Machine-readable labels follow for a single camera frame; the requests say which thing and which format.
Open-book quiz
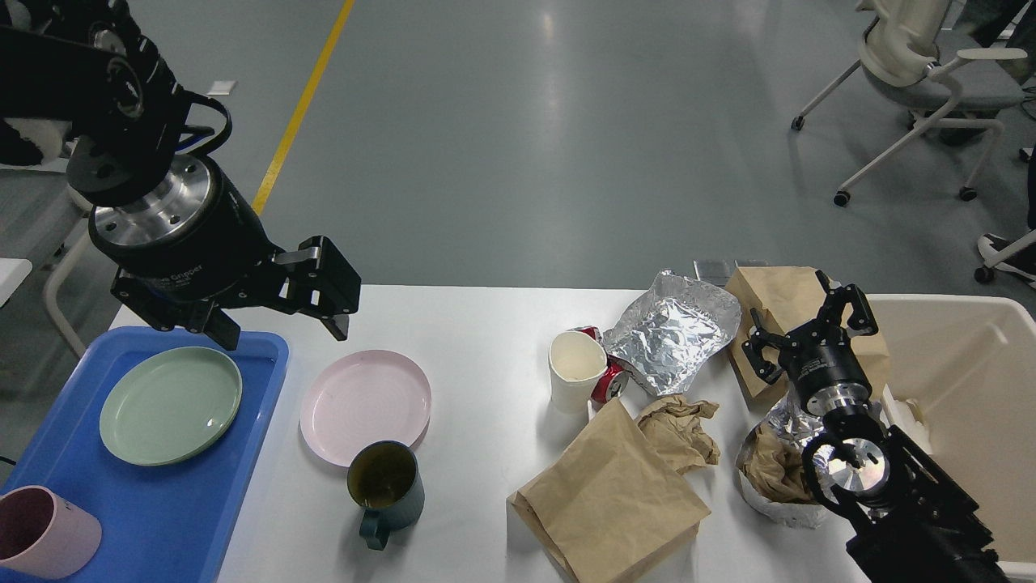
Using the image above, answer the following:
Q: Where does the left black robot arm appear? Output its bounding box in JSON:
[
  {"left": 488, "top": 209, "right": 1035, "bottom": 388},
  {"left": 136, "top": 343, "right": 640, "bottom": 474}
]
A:
[{"left": 1, "top": 1, "right": 359, "bottom": 351}]

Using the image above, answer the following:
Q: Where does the grey office chair left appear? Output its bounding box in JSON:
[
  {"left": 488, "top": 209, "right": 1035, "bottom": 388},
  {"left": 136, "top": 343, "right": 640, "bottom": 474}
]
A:
[{"left": 2, "top": 118, "right": 91, "bottom": 359}]

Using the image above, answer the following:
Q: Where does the white paper cup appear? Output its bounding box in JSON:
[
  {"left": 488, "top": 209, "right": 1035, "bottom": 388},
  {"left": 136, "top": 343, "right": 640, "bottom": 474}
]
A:
[{"left": 548, "top": 330, "right": 607, "bottom": 414}]

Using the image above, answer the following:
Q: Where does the pink plate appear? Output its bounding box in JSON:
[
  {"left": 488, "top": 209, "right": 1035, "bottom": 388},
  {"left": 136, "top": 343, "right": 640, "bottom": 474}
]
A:
[{"left": 299, "top": 350, "right": 432, "bottom": 467}]

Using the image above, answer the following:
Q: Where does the crushed red soda can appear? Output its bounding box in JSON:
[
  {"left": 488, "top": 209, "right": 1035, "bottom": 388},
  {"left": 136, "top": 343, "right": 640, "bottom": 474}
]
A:
[{"left": 571, "top": 326, "right": 631, "bottom": 406}]

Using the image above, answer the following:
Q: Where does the foil bowl with paper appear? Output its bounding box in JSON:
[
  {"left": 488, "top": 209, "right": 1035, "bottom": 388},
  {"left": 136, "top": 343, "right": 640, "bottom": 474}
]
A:
[{"left": 737, "top": 393, "right": 887, "bottom": 530}]

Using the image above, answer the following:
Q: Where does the blue plastic tray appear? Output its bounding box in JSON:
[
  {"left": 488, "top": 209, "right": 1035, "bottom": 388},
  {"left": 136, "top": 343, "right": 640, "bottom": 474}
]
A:
[{"left": 2, "top": 327, "right": 289, "bottom": 582}]

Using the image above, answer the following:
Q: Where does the pink mug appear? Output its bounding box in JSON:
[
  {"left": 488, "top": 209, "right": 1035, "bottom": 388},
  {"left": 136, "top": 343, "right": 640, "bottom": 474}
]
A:
[{"left": 1, "top": 486, "right": 103, "bottom": 580}]

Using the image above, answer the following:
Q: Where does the brown paper bag back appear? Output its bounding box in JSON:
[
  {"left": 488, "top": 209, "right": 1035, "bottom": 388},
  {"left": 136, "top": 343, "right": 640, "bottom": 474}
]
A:
[{"left": 725, "top": 266, "right": 890, "bottom": 406}]

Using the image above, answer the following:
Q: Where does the crumpled brown paper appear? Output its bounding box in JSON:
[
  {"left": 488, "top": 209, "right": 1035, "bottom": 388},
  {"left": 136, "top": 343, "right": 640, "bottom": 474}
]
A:
[{"left": 635, "top": 395, "right": 720, "bottom": 475}]

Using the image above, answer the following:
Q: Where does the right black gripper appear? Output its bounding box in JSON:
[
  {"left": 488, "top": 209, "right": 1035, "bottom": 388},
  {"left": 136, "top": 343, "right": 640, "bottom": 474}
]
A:
[{"left": 741, "top": 270, "right": 879, "bottom": 418}]

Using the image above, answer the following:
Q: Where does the white side table corner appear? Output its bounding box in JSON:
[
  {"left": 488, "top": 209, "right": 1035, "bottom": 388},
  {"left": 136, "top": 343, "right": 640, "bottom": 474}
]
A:
[{"left": 0, "top": 257, "right": 33, "bottom": 307}]

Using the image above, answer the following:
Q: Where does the green plate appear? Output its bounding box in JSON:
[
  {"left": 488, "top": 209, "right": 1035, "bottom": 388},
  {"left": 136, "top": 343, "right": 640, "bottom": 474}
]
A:
[{"left": 99, "top": 347, "right": 244, "bottom": 467}]

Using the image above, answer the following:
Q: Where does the beige plastic bin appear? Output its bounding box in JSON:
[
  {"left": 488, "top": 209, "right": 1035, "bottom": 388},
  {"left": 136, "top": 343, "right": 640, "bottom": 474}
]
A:
[{"left": 871, "top": 294, "right": 1035, "bottom": 582}]

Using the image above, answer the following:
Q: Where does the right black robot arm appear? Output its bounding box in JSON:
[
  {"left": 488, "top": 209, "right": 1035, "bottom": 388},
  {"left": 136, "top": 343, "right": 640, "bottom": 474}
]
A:
[{"left": 741, "top": 270, "right": 1008, "bottom": 582}]

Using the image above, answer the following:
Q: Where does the large brown paper bag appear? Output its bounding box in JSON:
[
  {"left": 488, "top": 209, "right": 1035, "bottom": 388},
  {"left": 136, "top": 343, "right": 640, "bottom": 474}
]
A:
[{"left": 508, "top": 402, "right": 711, "bottom": 582}]

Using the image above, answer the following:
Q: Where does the chair base far right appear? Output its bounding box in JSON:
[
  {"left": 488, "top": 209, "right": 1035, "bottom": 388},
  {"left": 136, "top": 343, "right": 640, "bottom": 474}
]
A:
[{"left": 974, "top": 229, "right": 1035, "bottom": 288}]

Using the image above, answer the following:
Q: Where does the crumpled aluminium foil sheet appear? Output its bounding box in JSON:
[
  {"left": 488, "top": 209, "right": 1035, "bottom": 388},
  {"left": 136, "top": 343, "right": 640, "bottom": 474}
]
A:
[{"left": 603, "top": 270, "right": 741, "bottom": 396}]

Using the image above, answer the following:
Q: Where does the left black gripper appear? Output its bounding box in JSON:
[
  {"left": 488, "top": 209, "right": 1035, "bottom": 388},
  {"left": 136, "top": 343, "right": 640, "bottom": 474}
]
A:
[{"left": 89, "top": 155, "right": 362, "bottom": 351}]

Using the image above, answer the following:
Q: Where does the white office chair right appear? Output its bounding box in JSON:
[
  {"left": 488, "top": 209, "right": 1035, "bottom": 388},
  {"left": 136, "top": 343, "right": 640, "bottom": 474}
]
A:
[{"left": 792, "top": 1, "right": 1028, "bottom": 207}]

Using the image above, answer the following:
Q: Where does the dark green mug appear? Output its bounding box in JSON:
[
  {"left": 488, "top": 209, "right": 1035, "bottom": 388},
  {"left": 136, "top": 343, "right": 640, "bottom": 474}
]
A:
[{"left": 347, "top": 440, "right": 425, "bottom": 551}]

